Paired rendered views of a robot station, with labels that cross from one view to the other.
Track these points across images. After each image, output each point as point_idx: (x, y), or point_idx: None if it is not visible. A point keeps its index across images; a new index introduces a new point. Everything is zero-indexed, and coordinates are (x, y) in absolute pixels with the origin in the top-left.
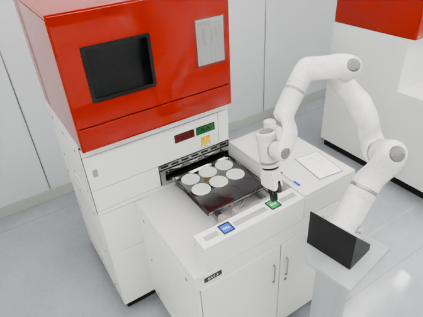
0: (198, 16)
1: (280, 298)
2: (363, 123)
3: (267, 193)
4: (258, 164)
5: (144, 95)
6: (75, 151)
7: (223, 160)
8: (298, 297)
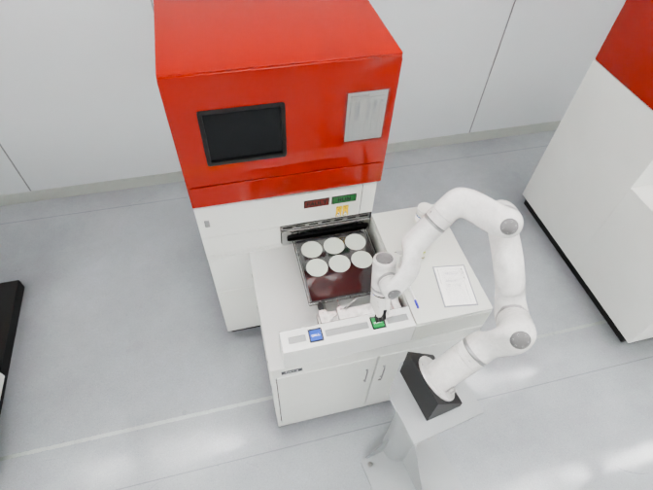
0: (354, 87)
1: (371, 391)
2: (500, 287)
3: None
4: None
5: (270, 163)
6: None
7: (357, 235)
8: None
